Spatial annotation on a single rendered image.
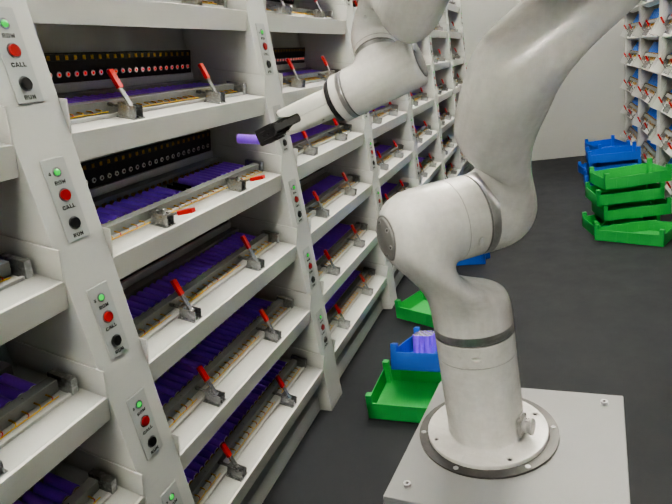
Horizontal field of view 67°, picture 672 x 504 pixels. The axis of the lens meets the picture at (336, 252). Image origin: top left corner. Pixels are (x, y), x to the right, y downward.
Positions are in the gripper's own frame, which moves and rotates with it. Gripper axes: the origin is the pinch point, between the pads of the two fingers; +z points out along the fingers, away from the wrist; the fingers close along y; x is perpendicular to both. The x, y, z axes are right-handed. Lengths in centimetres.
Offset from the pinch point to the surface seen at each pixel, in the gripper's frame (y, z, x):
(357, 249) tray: -79, 31, 46
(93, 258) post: 33.6, 19.0, 7.2
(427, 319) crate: -86, 20, 83
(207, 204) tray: 0.2, 21.1, 7.4
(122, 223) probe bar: 21.4, 23.1, 4.0
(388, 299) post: -100, 38, 77
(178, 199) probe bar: 5.5, 23.1, 4.0
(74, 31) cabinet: 3.9, 28.4, -34.1
